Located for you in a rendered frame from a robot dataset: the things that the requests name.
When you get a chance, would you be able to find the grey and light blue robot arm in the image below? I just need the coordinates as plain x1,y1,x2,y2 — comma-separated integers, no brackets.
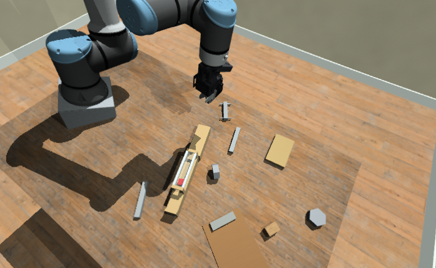
46,0,237,106

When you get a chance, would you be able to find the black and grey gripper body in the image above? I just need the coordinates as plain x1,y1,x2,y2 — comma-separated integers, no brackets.
193,62,223,97

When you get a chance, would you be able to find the small wooden block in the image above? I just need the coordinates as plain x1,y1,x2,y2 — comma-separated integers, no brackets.
263,222,280,237

